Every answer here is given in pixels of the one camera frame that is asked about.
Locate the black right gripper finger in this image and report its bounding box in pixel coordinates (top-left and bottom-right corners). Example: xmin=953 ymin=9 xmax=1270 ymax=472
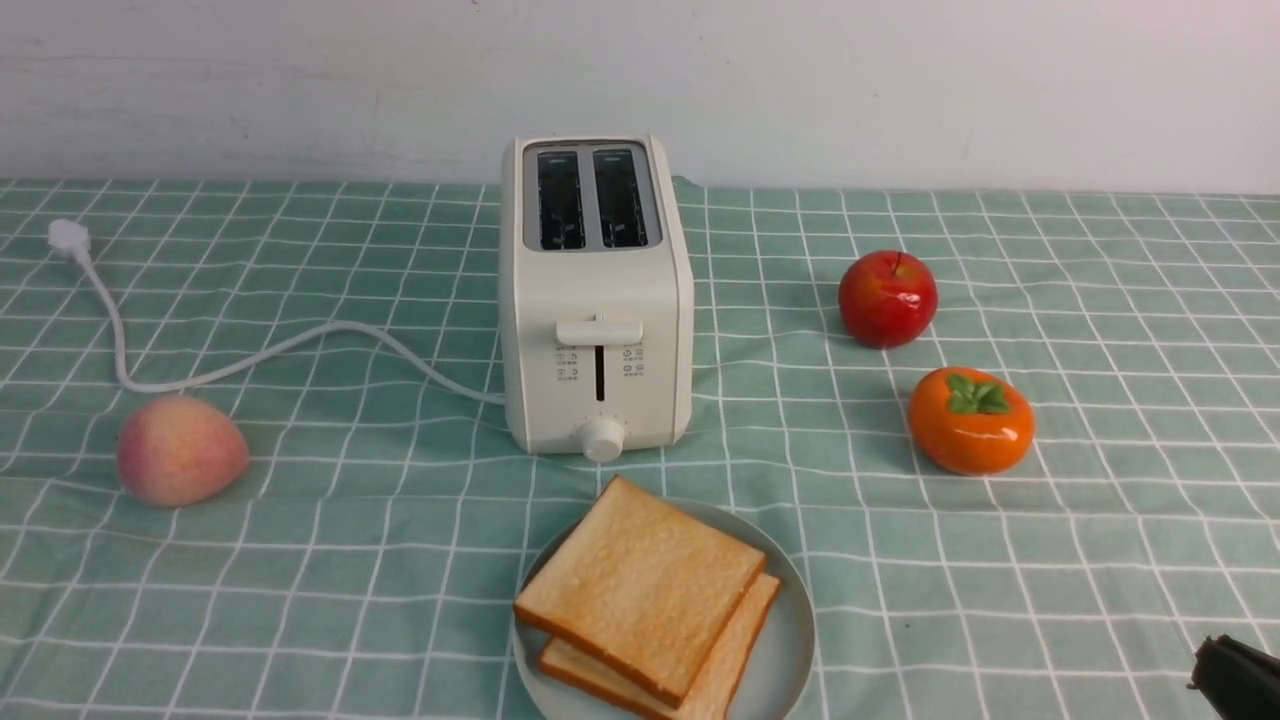
xmin=1187 ymin=635 xmax=1279 ymax=720

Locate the toasted bread slice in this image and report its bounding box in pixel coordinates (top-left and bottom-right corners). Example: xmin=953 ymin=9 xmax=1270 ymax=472
xmin=538 ymin=573 xmax=781 ymax=719
xmin=513 ymin=475 xmax=765 ymax=707

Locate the orange persimmon with green leaf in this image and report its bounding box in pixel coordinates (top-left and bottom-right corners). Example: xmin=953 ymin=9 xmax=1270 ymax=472
xmin=906 ymin=366 xmax=1036 ymax=477

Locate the light blue round plate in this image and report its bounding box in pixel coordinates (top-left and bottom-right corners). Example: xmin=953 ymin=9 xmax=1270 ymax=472
xmin=509 ymin=498 xmax=817 ymax=719

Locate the red apple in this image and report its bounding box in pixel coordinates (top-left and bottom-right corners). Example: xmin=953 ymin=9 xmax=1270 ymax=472
xmin=837 ymin=249 xmax=940 ymax=348

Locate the white two-slot toaster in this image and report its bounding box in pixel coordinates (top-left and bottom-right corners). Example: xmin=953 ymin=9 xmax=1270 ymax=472
xmin=497 ymin=135 xmax=695 ymax=462

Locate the green checkered tablecloth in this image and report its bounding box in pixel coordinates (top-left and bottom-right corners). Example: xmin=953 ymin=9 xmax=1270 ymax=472
xmin=1 ymin=179 xmax=1279 ymax=719

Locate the pink peach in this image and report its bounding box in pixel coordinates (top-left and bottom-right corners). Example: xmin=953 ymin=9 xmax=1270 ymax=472
xmin=116 ymin=395 xmax=250 ymax=509

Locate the white toaster power cord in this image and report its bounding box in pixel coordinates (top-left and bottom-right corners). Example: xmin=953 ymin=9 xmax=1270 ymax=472
xmin=46 ymin=219 xmax=506 ymax=407

